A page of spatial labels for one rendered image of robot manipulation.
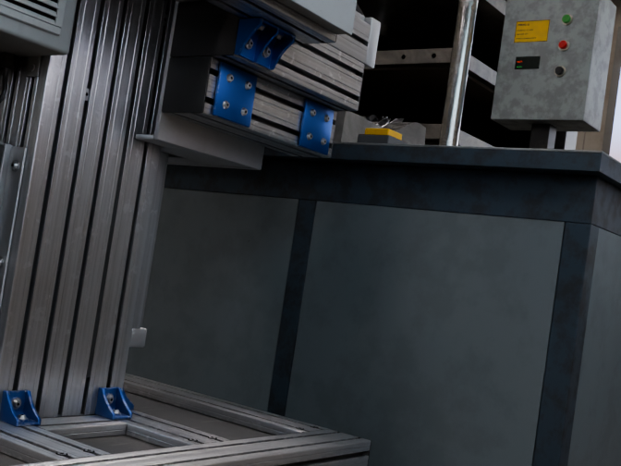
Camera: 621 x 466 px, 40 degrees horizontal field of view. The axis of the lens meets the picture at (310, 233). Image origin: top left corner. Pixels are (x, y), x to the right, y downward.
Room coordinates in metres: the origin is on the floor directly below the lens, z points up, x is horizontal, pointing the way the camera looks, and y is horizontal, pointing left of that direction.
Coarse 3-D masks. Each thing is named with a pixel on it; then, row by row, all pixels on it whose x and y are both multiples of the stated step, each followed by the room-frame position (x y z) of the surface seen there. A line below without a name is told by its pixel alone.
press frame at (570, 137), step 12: (480, 60) 3.55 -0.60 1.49; (492, 60) 3.52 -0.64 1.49; (408, 120) 3.73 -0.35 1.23; (420, 120) 3.70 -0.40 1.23; (432, 120) 3.66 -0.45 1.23; (468, 120) 3.56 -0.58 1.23; (480, 120) 3.53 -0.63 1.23; (492, 120) 3.50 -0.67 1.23; (468, 132) 3.56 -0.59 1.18; (480, 132) 3.53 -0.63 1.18; (492, 132) 3.49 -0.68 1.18; (504, 132) 3.46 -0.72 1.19; (516, 132) 3.43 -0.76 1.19; (528, 132) 3.40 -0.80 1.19; (564, 132) 3.25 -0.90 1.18; (576, 132) 3.33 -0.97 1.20; (492, 144) 3.49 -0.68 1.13; (504, 144) 3.46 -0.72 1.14; (516, 144) 3.43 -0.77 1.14; (528, 144) 3.40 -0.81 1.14; (564, 144) 3.25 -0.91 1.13
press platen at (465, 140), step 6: (426, 126) 2.76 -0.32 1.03; (432, 126) 2.75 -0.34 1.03; (438, 126) 2.73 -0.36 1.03; (426, 132) 2.76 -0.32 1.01; (432, 132) 2.74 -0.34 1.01; (438, 132) 2.73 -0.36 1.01; (462, 132) 2.79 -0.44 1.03; (426, 138) 2.76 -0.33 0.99; (432, 138) 2.74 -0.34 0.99; (438, 138) 2.73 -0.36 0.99; (462, 138) 2.80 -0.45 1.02; (468, 138) 2.83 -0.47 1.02; (474, 138) 2.86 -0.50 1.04; (462, 144) 2.80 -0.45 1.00; (468, 144) 2.83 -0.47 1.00; (474, 144) 2.87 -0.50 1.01; (480, 144) 2.90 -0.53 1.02; (486, 144) 2.94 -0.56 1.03
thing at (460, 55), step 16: (464, 0) 2.64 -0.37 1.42; (464, 16) 2.63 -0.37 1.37; (464, 32) 2.63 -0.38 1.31; (464, 48) 2.63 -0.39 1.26; (464, 64) 2.63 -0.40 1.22; (448, 80) 2.65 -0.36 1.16; (464, 80) 2.64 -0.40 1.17; (448, 96) 2.64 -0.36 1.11; (464, 96) 2.65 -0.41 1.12; (448, 112) 2.64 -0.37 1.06; (448, 128) 2.63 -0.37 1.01; (448, 144) 2.63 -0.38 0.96
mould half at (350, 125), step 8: (344, 112) 1.96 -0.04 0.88; (336, 120) 1.97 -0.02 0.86; (344, 120) 1.96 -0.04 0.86; (352, 120) 1.99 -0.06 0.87; (360, 120) 2.01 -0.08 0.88; (368, 120) 2.04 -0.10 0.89; (336, 128) 1.97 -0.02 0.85; (344, 128) 1.96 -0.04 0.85; (352, 128) 1.99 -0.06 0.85; (360, 128) 2.02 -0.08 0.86; (368, 128) 2.04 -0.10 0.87; (376, 128) 2.07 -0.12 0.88; (384, 128) 2.19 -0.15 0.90; (392, 128) 2.17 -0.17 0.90; (400, 128) 2.16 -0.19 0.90; (408, 128) 2.19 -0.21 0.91; (416, 128) 2.22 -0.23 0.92; (424, 128) 2.25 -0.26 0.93; (336, 136) 1.97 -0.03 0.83; (344, 136) 1.97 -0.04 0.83; (352, 136) 1.99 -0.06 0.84; (408, 136) 2.19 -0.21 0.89; (416, 136) 2.22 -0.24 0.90; (424, 136) 2.26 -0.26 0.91
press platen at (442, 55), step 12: (444, 48) 2.74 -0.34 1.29; (384, 60) 2.88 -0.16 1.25; (396, 60) 2.85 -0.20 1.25; (408, 60) 2.82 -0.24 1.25; (420, 60) 2.79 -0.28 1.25; (432, 60) 2.77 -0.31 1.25; (444, 60) 2.74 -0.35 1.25; (480, 72) 2.84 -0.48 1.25; (492, 72) 2.91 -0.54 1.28; (492, 84) 2.93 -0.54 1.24
